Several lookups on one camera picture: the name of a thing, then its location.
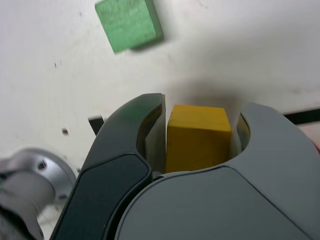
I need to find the green cube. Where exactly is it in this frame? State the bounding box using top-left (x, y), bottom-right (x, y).
top-left (94, 0), bottom-right (165, 55)

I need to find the yellow cube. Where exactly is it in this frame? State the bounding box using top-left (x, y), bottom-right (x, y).
top-left (165, 104), bottom-right (232, 174)

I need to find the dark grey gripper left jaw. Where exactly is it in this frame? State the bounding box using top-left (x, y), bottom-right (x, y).
top-left (49, 92), bottom-right (168, 240)

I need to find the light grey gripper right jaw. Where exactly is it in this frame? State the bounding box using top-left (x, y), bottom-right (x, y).
top-left (113, 102), bottom-right (320, 240)

